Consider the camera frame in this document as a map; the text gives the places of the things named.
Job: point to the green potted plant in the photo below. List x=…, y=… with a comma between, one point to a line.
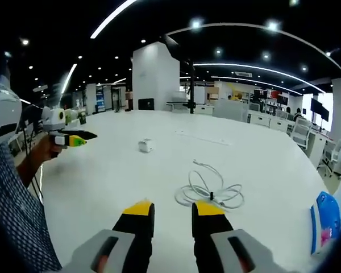
x=82, y=118

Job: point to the blue and white packet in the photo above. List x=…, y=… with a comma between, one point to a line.
x=325, y=219

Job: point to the white office chair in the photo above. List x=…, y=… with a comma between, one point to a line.
x=301, y=132
x=331, y=157

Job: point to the person's left hand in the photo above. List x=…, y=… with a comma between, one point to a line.
x=45, y=150

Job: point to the person's patterned shirt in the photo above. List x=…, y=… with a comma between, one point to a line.
x=14, y=216

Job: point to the black monitor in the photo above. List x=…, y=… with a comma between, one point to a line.
x=146, y=104

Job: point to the white pillar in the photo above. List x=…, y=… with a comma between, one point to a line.
x=154, y=76

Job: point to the black wall screens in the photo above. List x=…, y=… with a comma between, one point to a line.
x=319, y=108

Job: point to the white chest-worn device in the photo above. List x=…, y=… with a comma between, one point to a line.
x=3, y=113

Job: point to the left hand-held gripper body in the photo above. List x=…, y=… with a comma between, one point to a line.
x=56, y=118

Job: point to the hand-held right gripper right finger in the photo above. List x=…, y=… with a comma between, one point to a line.
x=213, y=224

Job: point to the long white strip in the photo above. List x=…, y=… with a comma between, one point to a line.
x=201, y=138

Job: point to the white desk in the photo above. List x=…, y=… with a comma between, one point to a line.
x=164, y=170

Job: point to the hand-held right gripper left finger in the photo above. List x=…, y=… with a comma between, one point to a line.
x=130, y=227

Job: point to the white charger adapter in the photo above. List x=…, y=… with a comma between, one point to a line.
x=145, y=145

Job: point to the black pole stand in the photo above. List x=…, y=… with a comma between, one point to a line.
x=191, y=85

